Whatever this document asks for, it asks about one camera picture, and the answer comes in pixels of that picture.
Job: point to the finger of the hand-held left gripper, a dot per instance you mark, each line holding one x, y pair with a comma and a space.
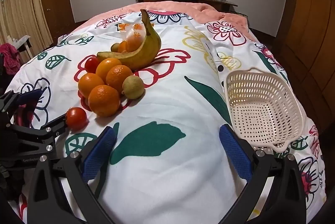
28, 97
53, 125

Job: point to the small olive green fruit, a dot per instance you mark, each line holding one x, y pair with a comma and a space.
114, 47

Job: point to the cream perforated plastic basket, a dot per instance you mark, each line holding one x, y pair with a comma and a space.
261, 108

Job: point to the clear bag of small oranges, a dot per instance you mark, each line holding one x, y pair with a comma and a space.
133, 35

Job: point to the red cloth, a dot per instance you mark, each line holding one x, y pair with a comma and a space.
10, 56

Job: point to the orange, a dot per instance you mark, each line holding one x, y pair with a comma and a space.
119, 77
90, 85
104, 100
107, 66

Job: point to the red tomato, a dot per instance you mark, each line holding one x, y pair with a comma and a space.
76, 118
91, 64

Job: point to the beige curtain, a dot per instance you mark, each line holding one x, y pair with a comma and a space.
18, 9

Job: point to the yellow banana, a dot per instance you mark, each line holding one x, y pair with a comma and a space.
146, 51

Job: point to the white folding rack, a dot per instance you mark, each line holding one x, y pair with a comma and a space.
22, 42

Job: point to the round green fruit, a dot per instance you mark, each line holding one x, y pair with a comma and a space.
133, 87

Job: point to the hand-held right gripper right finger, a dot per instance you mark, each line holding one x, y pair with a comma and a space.
235, 156

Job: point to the pink blanket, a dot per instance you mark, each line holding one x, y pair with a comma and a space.
214, 15

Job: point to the white floral duvet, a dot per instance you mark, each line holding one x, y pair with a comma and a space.
170, 98

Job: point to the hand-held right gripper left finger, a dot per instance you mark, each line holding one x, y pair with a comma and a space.
99, 153

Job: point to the wooden wardrobe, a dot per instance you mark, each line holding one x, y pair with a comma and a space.
311, 17

